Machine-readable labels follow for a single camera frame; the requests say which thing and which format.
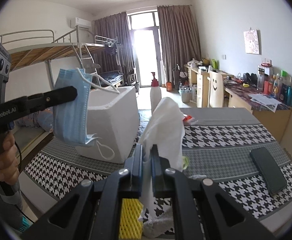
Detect green tissue packet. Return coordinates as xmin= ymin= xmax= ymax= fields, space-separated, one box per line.
xmin=182 ymin=156 xmax=189 ymax=170

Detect white air conditioner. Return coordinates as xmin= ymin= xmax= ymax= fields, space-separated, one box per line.
xmin=70 ymin=17 xmax=92 ymax=29

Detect cartoon wall picture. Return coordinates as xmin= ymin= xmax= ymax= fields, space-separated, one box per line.
xmin=243 ymin=29 xmax=260 ymax=55

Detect blue surgical face mask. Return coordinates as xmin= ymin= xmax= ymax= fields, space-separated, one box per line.
xmin=52 ymin=67 xmax=121 ymax=161

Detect white cloth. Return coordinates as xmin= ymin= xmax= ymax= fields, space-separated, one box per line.
xmin=138 ymin=98 xmax=184 ymax=220

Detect papers on desk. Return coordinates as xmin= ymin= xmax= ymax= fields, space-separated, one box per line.
xmin=248 ymin=94 xmax=281 ymax=113

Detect metal bunk bed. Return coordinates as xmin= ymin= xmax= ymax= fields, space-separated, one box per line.
xmin=0 ymin=26 xmax=127 ymax=156

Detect wooden chair smiley face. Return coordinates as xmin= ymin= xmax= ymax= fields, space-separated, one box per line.
xmin=209 ymin=71 xmax=224 ymax=108

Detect grey curtain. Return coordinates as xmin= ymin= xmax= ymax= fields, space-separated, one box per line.
xmin=157 ymin=5 xmax=201 ymax=82
xmin=94 ymin=11 xmax=135 ymax=83

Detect dark green phone case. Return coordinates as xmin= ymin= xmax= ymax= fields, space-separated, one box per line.
xmin=249 ymin=147 xmax=287 ymax=196

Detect white pump bottle red cap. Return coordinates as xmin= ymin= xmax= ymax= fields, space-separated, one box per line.
xmin=150 ymin=72 xmax=162 ymax=113

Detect grey curtain right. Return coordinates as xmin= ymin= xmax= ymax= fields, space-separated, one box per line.
xmin=157 ymin=5 xmax=201 ymax=82

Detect white styrofoam box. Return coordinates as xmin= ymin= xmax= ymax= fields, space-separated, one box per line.
xmin=75 ymin=86 xmax=139 ymax=164

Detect black headphones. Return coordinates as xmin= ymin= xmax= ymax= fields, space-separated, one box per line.
xmin=243 ymin=73 xmax=258 ymax=87

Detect wooden desk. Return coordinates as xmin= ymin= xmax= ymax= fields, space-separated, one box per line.
xmin=185 ymin=65 xmax=292 ymax=142

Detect houndstooth tablecloth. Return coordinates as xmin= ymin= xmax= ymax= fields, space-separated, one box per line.
xmin=20 ymin=108 xmax=292 ymax=232

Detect grey curtain left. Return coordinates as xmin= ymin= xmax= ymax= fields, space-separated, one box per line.
xmin=94 ymin=11 xmax=135 ymax=83

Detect blue plaid quilt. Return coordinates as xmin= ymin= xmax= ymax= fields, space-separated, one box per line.
xmin=15 ymin=107 xmax=53 ymax=132

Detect teal bottle on desk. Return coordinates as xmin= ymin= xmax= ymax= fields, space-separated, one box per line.
xmin=286 ymin=86 xmax=292 ymax=107

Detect yellow foam net sleeve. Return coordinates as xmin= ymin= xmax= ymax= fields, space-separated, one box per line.
xmin=119 ymin=199 xmax=143 ymax=239

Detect black folding chair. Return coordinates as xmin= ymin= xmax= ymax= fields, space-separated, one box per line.
xmin=125 ymin=68 xmax=139 ymax=94

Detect person's left hand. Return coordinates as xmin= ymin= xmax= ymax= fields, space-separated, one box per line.
xmin=0 ymin=132 xmax=20 ymax=185

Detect red snack packet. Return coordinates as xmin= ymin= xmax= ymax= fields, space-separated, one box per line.
xmin=183 ymin=114 xmax=198 ymax=126

